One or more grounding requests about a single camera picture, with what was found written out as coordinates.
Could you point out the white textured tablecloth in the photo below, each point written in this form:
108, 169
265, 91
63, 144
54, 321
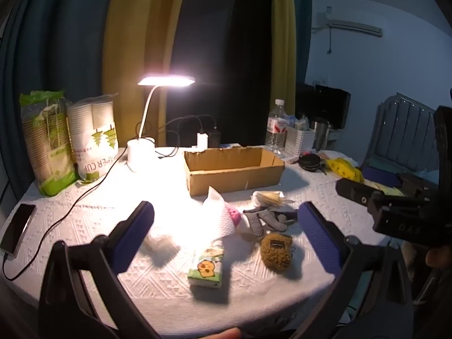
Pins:
106, 219

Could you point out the white textured cloth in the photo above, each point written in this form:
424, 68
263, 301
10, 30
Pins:
220, 215

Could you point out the brown plush pouch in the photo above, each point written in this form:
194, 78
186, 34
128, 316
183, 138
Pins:
277, 254

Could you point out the narrow yellow curtain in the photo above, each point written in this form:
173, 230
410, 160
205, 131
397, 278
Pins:
282, 42

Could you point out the dark blue cushion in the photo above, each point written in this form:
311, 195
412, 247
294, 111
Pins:
379, 174

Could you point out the black monitor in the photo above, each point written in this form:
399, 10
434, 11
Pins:
325, 106

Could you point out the smartphone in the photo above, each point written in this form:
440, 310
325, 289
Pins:
17, 227

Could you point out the cardboard box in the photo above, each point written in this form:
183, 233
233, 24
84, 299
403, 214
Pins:
233, 180

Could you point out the grey slatted chair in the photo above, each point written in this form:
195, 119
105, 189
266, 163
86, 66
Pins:
406, 130

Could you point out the white desk lamp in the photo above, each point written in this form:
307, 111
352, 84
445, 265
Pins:
141, 153

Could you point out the dark blue curtain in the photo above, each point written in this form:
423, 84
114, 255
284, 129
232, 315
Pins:
53, 42

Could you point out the cotton swab pack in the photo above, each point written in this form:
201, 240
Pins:
268, 197

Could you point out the clear water bottle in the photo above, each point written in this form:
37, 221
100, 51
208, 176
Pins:
276, 130

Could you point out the white fluffy cloth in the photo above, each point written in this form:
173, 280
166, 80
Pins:
160, 242

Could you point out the white power strip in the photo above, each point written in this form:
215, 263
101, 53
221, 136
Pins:
231, 145

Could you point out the green tissue pack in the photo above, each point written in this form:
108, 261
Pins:
206, 265

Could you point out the white air conditioner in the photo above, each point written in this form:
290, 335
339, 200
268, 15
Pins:
349, 26

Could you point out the white paper cup pack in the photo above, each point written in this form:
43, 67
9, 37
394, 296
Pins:
95, 137

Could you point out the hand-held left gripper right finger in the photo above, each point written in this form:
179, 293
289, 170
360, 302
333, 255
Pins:
317, 236

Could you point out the black round case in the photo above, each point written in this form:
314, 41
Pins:
310, 160

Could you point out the white charger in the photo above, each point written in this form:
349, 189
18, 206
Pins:
202, 141

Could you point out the black power adapter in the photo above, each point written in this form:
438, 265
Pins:
213, 137

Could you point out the steel thermos cup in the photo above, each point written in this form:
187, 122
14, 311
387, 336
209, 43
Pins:
320, 134

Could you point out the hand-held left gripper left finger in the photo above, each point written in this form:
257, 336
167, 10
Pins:
136, 235

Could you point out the yellow plastic bag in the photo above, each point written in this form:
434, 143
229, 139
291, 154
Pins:
344, 169

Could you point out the wide yellow curtain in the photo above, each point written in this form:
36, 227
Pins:
141, 42

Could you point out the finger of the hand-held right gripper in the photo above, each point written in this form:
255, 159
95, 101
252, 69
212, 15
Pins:
353, 189

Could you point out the person's left hand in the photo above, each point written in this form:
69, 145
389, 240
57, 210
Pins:
220, 334

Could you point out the white plastic basket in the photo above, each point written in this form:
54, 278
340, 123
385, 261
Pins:
300, 141

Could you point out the grey dotted sock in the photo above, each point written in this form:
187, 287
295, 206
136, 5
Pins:
255, 223
277, 220

